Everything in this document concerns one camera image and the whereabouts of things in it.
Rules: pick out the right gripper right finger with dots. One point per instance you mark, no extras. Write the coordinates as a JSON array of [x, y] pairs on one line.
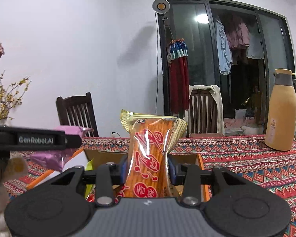
[[188, 176]]

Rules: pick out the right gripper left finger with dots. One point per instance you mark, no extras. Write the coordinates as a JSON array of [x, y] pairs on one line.
[[108, 175]]

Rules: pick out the green snack bar packet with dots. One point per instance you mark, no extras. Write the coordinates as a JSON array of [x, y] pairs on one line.
[[90, 181]]

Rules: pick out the orange gold snack bag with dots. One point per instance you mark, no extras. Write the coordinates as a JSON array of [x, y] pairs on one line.
[[152, 138]]

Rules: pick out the orange cardboard box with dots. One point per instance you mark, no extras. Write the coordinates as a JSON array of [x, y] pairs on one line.
[[92, 158]]

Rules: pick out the yellow flower branches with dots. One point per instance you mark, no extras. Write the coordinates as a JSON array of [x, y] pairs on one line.
[[11, 96]]

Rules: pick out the wooden chair with cloth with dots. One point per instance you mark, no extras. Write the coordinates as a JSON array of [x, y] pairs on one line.
[[205, 111]]

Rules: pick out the dark wooden chair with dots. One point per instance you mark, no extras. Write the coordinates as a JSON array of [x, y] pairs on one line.
[[77, 111]]

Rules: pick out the patterned red tablecloth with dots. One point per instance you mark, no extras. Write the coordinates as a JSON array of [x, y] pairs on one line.
[[250, 158]]

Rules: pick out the yellow thermos jug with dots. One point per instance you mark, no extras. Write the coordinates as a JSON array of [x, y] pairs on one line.
[[281, 122]]

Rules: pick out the red hanging garment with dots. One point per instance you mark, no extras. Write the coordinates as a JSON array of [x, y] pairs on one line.
[[177, 59]]

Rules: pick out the light blue hanging shirt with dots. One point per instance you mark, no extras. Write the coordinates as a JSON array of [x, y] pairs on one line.
[[224, 53]]

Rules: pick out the pink hanging clothes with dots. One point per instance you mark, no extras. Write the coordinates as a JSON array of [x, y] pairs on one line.
[[237, 32]]

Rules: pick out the round lamp on stand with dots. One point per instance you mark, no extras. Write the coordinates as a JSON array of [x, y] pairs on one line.
[[161, 7]]

